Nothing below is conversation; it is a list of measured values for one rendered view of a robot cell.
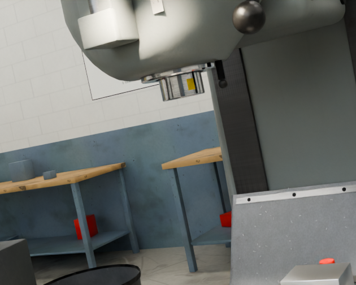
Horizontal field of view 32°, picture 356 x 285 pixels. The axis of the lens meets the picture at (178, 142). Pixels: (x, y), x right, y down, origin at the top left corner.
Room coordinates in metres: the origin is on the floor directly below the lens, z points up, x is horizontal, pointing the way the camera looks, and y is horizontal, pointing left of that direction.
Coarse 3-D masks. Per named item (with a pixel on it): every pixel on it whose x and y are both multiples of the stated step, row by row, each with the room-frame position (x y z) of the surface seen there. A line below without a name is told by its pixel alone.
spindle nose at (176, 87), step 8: (192, 72) 0.66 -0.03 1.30; (200, 72) 0.67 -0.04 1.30; (160, 80) 0.66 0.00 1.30; (168, 80) 0.66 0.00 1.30; (176, 80) 0.65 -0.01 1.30; (184, 80) 0.65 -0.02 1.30; (200, 80) 0.66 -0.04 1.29; (160, 88) 0.67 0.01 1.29; (168, 88) 0.66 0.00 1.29; (176, 88) 0.65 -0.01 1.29; (184, 88) 0.65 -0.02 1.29; (200, 88) 0.66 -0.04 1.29; (168, 96) 0.66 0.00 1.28; (176, 96) 0.65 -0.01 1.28; (184, 96) 0.65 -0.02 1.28
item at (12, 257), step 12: (12, 240) 0.90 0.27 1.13; (24, 240) 0.89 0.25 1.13; (0, 252) 0.84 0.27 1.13; (12, 252) 0.86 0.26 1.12; (24, 252) 0.89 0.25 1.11; (0, 264) 0.83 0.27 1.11; (12, 264) 0.86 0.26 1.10; (24, 264) 0.88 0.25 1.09; (0, 276) 0.83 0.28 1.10; (12, 276) 0.85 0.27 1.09; (24, 276) 0.88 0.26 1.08
